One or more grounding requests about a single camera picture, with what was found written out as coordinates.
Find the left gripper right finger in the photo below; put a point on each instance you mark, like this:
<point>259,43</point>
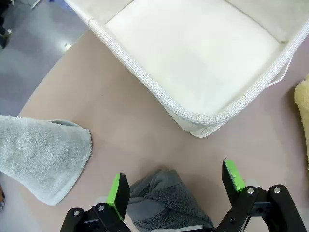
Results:
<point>233,178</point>

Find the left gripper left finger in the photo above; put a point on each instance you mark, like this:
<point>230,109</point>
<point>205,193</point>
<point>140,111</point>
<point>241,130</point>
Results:
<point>120,193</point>

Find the dark grey towel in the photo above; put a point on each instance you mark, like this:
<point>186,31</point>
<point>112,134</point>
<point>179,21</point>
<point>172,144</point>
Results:
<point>164,198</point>

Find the light grey cone-folded towel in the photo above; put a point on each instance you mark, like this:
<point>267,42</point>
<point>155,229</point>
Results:
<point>36,154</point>

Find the yellow towel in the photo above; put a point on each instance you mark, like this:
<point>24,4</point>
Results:
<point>304,101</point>

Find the cream fabric storage bin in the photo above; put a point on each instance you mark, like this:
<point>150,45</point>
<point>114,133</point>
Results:
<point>193,60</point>

